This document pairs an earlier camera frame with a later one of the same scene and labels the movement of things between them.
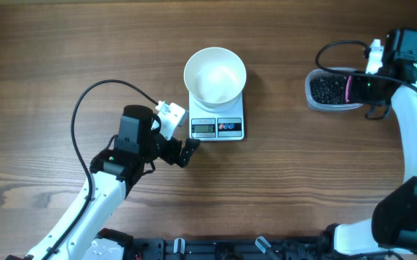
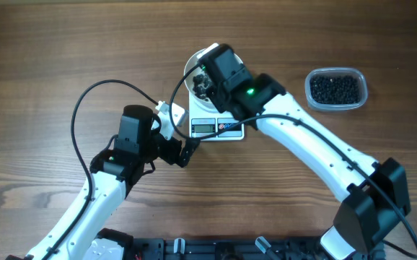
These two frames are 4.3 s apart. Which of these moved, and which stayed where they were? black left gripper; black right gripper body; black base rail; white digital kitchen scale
Moved: black right gripper body
Stayed: black left gripper; black base rail; white digital kitchen scale
